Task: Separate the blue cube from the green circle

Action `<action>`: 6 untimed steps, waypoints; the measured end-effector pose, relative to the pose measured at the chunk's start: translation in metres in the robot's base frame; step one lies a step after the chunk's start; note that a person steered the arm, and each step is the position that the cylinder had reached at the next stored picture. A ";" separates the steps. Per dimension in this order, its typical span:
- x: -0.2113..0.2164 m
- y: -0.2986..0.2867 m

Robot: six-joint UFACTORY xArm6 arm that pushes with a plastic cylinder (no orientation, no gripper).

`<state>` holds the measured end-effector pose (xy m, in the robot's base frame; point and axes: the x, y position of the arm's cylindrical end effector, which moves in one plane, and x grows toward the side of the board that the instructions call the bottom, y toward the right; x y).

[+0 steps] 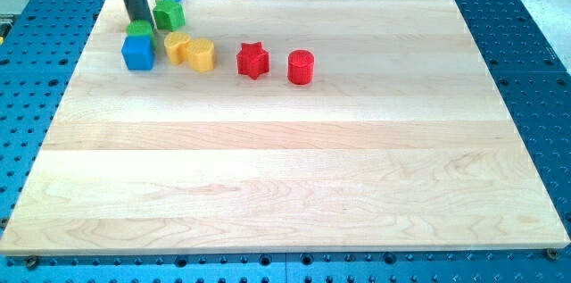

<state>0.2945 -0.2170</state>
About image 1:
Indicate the red cylinder block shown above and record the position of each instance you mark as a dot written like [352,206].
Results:
[300,67]

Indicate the green cylinder block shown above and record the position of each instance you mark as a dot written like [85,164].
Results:
[142,28]

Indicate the red star block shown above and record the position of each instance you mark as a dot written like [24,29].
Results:
[252,60]

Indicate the blue cube block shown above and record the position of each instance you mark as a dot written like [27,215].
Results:
[138,53]

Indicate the yellow cylinder block right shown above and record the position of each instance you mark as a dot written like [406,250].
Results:
[200,54]

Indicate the light wooden board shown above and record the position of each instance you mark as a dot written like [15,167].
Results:
[401,142]

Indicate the green star block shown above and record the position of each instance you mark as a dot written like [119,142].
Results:
[169,15]

